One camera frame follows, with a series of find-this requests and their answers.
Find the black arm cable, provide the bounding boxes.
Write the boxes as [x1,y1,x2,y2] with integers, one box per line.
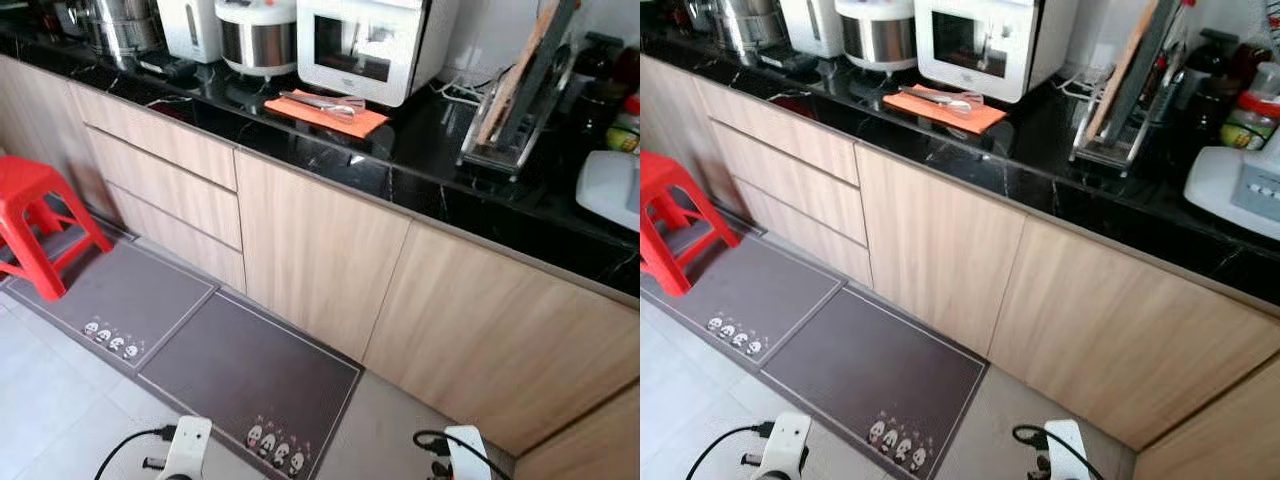
[413,430,513,480]
[685,422,776,480]
[95,425,181,480]
[1012,425,1106,480]

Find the tall white appliance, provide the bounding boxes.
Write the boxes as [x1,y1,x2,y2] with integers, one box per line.
[778,0,843,59]
[157,0,223,64]

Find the white and steel rice cooker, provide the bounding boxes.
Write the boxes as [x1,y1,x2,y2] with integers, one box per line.
[835,0,918,73]
[215,0,299,79]

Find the light wood cabinet door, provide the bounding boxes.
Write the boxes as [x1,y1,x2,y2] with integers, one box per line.
[233,150,413,363]
[1132,385,1280,480]
[855,145,1028,356]
[640,50,741,216]
[0,55,119,221]
[988,215,1280,451]
[362,220,641,458]
[513,385,641,480]

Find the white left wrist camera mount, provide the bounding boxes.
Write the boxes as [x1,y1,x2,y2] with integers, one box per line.
[765,412,813,480]
[160,416,213,480]

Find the light wood drawer front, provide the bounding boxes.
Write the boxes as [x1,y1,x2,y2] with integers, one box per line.
[103,180,248,294]
[68,80,239,193]
[85,127,244,251]
[695,75,861,186]
[728,175,873,288]
[710,120,868,246]

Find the steel cutting board rack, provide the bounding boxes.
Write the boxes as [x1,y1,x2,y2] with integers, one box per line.
[458,0,583,181]
[1070,0,1196,173]

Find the red plastic stool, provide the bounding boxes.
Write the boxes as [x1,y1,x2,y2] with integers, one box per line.
[0,155,114,302]
[640,150,741,298]

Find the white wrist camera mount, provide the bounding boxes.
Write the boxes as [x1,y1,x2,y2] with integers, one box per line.
[765,412,813,480]
[443,425,491,480]
[1045,420,1091,480]
[160,416,213,480]

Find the white appliance with grey panel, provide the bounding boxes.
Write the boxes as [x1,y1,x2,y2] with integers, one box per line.
[578,150,641,233]
[1185,128,1280,241]

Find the dark sauce bottle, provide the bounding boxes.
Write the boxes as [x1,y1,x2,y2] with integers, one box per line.
[578,32,629,141]
[1190,28,1241,111]

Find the steel tongs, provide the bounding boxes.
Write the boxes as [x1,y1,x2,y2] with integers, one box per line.
[898,84,986,113]
[280,90,369,118]

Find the grey panda floor mat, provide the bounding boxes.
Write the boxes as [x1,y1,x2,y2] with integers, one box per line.
[135,290,363,480]
[760,288,989,480]
[3,222,219,374]
[660,232,846,366]

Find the jar with red lid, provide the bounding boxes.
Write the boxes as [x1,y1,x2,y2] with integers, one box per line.
[1222,62,1280,151]
[605,93,641,154]

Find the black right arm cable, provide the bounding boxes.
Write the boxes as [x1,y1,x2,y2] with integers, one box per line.
[1012,425,1106,480]
[413,430,513,480]

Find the wooden cutting board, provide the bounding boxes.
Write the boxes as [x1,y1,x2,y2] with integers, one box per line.
[1085,0,1171,141]
[475,0,563,148]

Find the orange cloth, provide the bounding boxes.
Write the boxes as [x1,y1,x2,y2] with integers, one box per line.
[883,84,1009,135]
[263,90,391,139]

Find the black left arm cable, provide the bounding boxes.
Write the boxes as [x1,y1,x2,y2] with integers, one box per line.
[685,422,776,480]
[95,425,181,480]

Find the small black device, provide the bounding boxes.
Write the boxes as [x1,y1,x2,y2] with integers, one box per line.
[135,55,199,81]

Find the steel pot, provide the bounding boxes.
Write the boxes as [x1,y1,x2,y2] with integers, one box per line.
[700,0,786,56]
[78,0,166,61]

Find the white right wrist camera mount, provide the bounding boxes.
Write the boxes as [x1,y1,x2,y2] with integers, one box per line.
[1045,420,1091,480]
[443,425,491,480]

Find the white countertop oven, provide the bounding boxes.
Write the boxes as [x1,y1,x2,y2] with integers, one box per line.
[915,0,1081,104]
[297,0,461,108]

